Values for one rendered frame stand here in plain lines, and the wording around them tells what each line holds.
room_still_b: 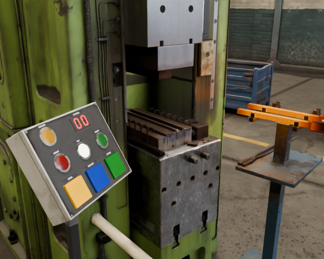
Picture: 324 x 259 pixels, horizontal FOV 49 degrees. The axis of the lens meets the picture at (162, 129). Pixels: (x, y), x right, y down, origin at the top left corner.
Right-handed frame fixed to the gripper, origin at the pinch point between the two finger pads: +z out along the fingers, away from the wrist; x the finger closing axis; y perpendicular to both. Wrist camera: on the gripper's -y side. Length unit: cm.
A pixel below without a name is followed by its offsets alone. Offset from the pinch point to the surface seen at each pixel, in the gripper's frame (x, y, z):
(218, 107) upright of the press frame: -3, 4, 55
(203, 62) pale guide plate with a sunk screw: -19, -22, 55
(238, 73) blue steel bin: 282, 41, 201
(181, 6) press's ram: -47, -49, 47
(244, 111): -13.8, -0.3, 34.0
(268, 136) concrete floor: 230, 103, 125
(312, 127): -12.2, 0.9, 1.5
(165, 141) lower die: -55, 7, 49
